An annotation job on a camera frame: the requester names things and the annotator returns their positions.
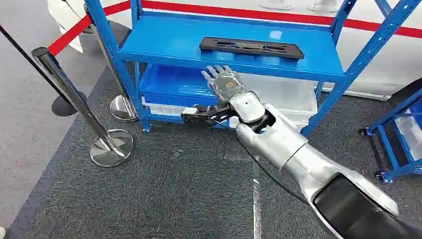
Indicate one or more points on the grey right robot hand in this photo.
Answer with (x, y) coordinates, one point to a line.
(225, 84)

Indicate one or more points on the black plastic slotted panel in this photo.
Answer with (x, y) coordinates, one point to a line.
(250, 48)

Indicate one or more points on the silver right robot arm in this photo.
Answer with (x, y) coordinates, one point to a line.
(296, 148)

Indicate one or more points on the blue plastic crate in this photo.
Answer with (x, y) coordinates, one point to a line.
(171, 85)

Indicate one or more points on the clear plastic bin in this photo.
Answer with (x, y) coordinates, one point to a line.
(410, 132)
(283, 95)

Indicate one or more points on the blue metal shelf rack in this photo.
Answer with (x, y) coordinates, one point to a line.
(171, 43)

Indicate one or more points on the white plastic tray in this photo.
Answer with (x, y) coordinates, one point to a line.
(158, 109)

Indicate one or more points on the red barrier belt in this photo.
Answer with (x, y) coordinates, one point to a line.
(71, 33)
(263, 14)

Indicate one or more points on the white floor tape strip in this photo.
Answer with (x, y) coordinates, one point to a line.
(256, 211)

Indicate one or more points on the white panel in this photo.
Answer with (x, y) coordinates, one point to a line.
(67, 19)

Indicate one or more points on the small blue wheeled rack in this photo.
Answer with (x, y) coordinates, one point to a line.
(392, 155)

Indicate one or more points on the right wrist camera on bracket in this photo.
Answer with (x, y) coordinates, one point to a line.
(197, 116)

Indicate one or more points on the chrome stanchion post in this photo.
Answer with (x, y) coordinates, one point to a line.
(122, 109)
(112, 149)

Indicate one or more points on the black stanchion post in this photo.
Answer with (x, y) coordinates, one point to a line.
(67, 106)

